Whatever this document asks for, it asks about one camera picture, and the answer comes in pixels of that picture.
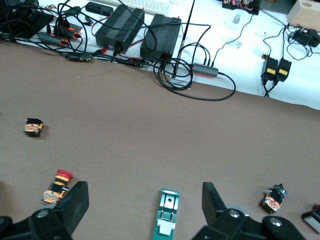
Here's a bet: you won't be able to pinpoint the grey usb hub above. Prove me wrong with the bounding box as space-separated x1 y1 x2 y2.
192 62 220 80

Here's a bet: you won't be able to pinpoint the looped black cable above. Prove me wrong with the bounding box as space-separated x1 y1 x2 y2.
152 57 237 102

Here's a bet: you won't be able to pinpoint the wooden block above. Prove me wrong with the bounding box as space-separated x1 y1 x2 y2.
286 0 320 33

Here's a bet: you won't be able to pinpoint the black orange device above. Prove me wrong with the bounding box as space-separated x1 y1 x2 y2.
51 18 83 41

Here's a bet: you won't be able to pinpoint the brown paper table cover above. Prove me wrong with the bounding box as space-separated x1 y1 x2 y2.
0 41 320 240

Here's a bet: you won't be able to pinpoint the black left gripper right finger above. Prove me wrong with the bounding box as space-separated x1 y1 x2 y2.
191 181 307 240

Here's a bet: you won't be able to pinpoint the grey orange cylinder device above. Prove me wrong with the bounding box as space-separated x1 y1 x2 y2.
37 31 70 48

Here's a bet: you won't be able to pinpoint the black bag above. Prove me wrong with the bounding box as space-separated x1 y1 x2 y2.
0 0 55 40

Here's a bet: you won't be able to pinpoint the black antenna rod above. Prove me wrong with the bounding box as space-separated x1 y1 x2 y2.
174 0 197 79

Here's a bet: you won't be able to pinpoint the red emergency stop orange block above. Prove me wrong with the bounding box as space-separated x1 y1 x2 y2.
41 169 74 205

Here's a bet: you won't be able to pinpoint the black charger with cables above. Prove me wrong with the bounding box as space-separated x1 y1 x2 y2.
287 26 320 61

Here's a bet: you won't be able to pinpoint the black square pushbutton red terminals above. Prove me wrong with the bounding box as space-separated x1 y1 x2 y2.
300 201 320 229

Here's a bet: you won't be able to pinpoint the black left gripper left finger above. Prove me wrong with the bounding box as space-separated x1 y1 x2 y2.
0 180 90 240

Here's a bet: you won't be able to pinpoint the black power brick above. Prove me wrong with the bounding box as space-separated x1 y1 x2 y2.
84 1 115 17

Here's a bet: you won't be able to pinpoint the black selector switch orange block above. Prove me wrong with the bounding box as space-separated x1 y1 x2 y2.
258 183 288 215

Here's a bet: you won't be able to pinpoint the black adapter yellow label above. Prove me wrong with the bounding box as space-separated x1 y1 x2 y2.
260 56 279 85
274 57 293 84

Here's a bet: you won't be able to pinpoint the small green circuit board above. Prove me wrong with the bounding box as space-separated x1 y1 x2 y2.
65 51 94 64

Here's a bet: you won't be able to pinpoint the black finned box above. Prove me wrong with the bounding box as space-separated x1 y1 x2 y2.
94 4 146 55
139 13 183 63

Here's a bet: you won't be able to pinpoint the green load switch white handle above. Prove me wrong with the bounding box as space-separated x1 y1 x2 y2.
151 188 181 240

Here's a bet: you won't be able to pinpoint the white keyboard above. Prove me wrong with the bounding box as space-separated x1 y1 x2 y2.
109 0 171 16

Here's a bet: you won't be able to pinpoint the black electronics tray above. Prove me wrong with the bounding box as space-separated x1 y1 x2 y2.
221 0 263 15

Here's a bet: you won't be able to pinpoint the orange black contact block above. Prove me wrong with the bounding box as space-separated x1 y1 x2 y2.
22 117 45 138

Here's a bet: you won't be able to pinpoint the white round dish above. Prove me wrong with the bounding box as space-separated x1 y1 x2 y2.
223 13 251 32

